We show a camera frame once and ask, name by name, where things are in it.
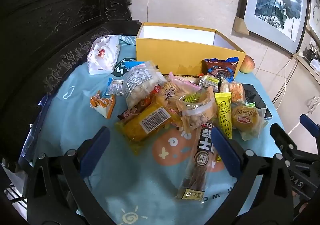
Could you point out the small round bread packet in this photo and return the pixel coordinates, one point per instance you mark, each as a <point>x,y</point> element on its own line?
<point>246,119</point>

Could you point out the yellow packet with barcode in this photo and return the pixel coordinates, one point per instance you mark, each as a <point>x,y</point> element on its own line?
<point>140,127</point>

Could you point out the orange white snack packet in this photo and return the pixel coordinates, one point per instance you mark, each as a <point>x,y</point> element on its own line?
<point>103,104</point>

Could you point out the yellow cardboard box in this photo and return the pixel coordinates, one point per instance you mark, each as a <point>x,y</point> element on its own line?
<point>175,57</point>

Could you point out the green white snack packet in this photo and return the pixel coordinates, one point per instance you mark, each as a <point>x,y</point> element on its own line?
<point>208,81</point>

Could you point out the orange square pastry packet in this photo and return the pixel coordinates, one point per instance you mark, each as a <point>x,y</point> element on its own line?
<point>237,92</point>

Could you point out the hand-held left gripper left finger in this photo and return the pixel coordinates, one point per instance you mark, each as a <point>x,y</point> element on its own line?
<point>98,144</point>

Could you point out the round pastry clear packet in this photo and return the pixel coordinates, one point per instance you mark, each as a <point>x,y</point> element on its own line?
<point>224,87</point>

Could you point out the light blue printed tablecloth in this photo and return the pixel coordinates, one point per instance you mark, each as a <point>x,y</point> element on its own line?
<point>75,114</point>

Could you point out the clear bag of white candies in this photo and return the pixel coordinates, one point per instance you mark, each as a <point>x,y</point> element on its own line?
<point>140,84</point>

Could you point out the black smartphone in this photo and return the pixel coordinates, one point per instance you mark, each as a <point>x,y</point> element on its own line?
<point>252,94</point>

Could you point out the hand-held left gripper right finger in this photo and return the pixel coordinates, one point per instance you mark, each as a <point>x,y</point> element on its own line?
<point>225,151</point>

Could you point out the narrow framed painting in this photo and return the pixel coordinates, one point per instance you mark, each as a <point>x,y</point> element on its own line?
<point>314,14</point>

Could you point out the white cabinet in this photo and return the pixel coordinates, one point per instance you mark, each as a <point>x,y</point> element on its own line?
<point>297,94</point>

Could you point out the pink edged cracker packet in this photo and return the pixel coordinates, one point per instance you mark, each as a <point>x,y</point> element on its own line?
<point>178,84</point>

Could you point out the red yellow apple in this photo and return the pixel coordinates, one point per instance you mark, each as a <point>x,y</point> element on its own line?
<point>247,64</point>

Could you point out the clear packet of nuts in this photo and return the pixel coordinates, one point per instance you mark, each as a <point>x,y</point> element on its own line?
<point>197,114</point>

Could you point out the small blue white candy packet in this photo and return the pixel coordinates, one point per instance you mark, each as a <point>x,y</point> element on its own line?
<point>116,87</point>

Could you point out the dark carved wooden furniture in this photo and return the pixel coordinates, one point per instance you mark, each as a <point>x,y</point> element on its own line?
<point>50,27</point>

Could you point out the cardboard corner protector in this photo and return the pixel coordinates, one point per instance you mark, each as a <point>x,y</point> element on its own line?
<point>240,26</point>

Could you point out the blue packet red label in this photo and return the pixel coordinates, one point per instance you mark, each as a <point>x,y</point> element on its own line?
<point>133,65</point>

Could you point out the yellow stick snack packet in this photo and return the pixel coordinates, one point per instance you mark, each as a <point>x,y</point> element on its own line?
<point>223,112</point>

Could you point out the white plastic bag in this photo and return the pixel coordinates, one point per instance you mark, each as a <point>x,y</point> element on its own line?
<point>102,54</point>

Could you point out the red snack packet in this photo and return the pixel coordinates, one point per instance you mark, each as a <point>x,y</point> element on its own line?
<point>130,113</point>

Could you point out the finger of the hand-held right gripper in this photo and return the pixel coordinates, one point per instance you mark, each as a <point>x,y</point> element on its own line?
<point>281,137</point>
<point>310,124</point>

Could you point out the long dark sausage packet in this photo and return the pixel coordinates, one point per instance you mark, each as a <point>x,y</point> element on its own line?
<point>200,157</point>

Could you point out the dark blue cookie packet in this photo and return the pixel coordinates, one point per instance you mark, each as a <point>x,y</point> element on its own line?
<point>221,69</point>

